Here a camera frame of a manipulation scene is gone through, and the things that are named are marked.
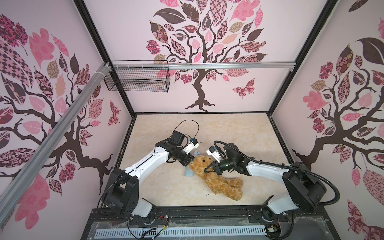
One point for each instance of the aluminium rail back wall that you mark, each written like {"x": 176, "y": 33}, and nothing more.
{"x": 203, "y": 66}

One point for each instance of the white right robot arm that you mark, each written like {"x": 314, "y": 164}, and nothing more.
{"x": 304, "y": 191}

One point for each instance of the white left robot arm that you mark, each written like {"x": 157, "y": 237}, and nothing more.
{"x": 123, "y": 187}

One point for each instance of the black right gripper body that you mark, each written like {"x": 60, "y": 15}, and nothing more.
{"x": 227, "y": 164}

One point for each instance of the aluminium rail wall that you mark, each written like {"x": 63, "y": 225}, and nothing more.
{"x": 203, "y": 66}
{"x": 23, "y": 180}

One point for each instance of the tan plush teddy bear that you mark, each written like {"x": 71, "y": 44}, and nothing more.
{"x": 230, "y": 187}

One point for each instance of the aluminium rail left wall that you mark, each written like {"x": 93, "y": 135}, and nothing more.
{"x": 23, "y": 180}

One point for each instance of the black table edge rail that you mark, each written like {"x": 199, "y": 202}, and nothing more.
{"x": 291, "y": 225}

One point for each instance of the black left corner frame post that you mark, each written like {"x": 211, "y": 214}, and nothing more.
{"x": 91, "y": 27}

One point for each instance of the white vented cable duct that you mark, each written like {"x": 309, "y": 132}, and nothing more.
{"x": 178, "y": 232}

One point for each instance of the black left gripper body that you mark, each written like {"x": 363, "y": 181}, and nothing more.
{"x": 182, "y": 157}

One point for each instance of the light blue fleece hoodie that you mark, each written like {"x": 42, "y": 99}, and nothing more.
{"x": 188, "y": 171}

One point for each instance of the black wire mesh basket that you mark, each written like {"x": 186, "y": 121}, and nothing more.
{"x": 139, "y": 76}

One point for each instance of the black corner frame post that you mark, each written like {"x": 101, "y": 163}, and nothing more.
{"x": 91, "y": 27}
{"x": 315, "y": 32}

